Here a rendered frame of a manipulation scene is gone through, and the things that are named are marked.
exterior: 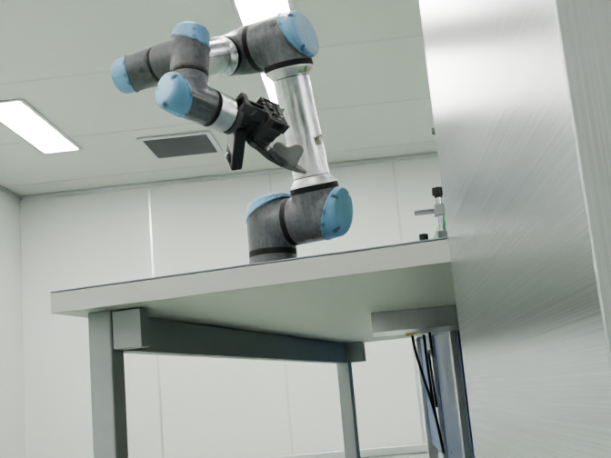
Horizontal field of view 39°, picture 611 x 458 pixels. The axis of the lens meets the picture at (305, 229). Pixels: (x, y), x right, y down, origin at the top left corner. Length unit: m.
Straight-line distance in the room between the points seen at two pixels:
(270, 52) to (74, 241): 6.67
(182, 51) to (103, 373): 0.65
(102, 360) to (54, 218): 7.32
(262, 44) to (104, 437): 1.02
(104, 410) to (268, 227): 0.80
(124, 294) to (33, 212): 7.45
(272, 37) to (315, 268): 0.91
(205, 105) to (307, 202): 0.43
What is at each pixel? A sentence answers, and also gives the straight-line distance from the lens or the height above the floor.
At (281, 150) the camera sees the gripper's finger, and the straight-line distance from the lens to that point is 1.78.
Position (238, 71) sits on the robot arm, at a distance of 2.08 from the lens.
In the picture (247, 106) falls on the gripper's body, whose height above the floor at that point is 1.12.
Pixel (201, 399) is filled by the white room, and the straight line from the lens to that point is 8.10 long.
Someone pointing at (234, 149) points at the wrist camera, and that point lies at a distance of 1.77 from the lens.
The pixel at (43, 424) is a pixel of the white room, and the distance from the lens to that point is 8.52.
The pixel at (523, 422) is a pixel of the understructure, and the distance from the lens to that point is 0.74.
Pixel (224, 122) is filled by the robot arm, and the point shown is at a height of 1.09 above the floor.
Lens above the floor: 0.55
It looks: 11 degrees up
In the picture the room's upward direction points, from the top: 5 degrees counter-clockwise
